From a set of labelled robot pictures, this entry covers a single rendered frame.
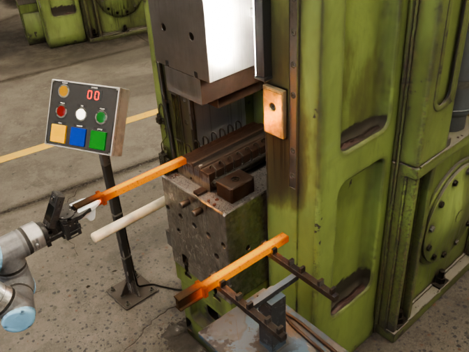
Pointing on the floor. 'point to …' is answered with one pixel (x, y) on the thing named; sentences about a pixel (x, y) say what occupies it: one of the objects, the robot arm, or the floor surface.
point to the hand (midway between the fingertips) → (95, 199)
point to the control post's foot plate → (121, 295)
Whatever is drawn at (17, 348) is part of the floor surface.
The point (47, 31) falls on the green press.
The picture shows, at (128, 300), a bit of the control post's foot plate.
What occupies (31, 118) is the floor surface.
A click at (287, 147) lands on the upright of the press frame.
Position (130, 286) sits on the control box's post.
